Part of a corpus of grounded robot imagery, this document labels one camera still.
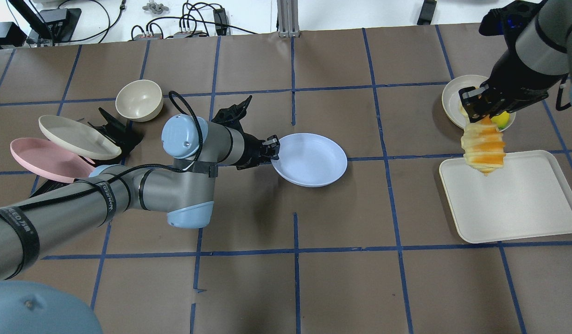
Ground blue plate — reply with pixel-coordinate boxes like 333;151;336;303
272;133;348;187

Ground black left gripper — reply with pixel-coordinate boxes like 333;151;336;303
237;133;280;170

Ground black power adapter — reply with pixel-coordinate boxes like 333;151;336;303
213;8;229;36

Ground grey metal fitting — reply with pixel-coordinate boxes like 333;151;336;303
142;0;169;15

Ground white rectangular tray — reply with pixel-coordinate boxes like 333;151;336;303
439;150;572;244

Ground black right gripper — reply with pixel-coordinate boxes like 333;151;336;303
458;49;551;123

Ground cream bowl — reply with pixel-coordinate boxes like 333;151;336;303
115;79;163;122

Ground yellow lemon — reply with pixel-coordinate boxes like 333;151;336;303
491;111;510;130

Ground cream lemon plate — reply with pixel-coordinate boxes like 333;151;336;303
441;75;488;129

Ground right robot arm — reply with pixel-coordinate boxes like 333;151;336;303
458;0;572;123

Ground aluminium frame post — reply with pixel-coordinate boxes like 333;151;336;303
277;0;300;38

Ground black plate rack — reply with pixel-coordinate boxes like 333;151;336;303
31;108;142;197

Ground grey usb hub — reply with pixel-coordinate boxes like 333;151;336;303
130;31;209;41

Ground black cables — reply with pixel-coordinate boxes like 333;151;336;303
54;0;259;43

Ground black device on stand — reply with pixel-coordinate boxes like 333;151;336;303
0;0;82;50

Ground striped bread loaf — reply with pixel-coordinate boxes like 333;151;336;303
460;116;506;175

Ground pink plate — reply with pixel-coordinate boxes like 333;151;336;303
10;138;95;184

